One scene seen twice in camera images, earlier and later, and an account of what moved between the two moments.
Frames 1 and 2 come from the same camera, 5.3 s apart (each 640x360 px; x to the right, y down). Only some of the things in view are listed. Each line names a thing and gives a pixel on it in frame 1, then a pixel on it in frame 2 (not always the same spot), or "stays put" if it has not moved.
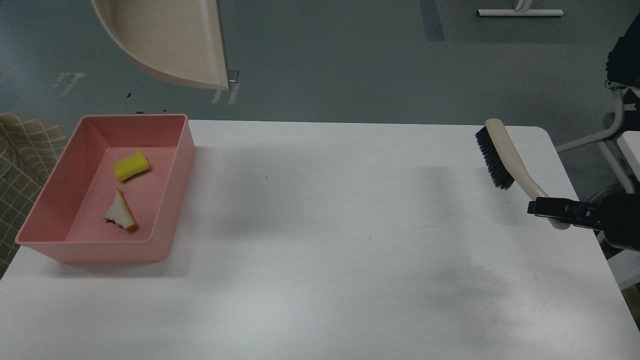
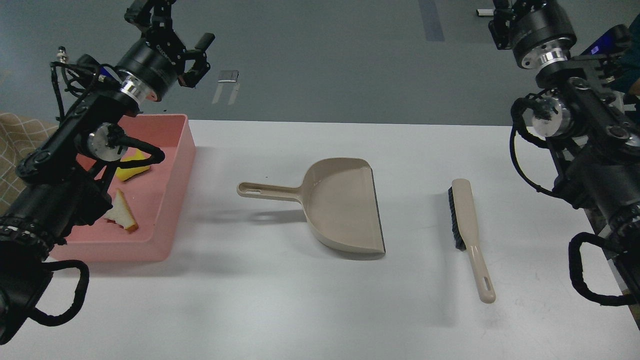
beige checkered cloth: [31, 148] stays put
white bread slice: [120, 211] stays put
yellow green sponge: [126, 167] stays put
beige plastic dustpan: [179, 40] -> [339, 201]
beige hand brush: [504, 165] -> [465, 234]
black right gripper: [617, 214] -> [540, 32]
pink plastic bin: [117, 192] stays put
